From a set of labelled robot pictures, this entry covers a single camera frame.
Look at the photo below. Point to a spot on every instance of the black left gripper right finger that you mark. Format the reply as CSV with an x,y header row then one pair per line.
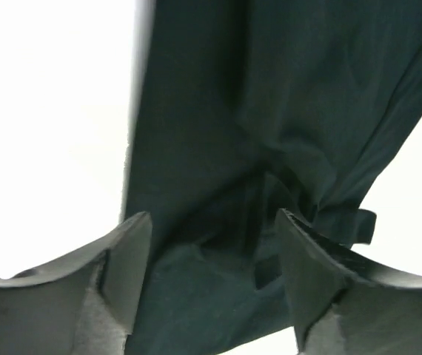
x,y
343,302

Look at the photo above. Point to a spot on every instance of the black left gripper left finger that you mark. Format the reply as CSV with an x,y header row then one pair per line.
x,y
84,302

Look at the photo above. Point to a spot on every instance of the black t shirt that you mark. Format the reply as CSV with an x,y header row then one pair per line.
x,y
249,107

